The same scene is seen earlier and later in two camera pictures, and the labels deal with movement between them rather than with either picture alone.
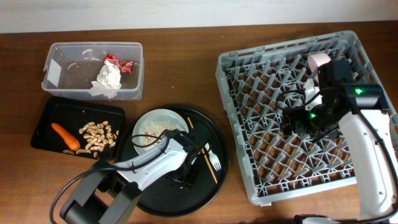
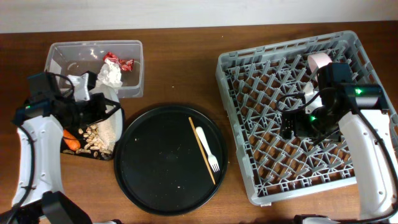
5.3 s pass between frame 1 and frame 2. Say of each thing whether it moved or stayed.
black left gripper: moved
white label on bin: stayed
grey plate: moved
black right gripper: stayed
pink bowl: stayed
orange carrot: stayed
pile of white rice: moved
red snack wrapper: stayed
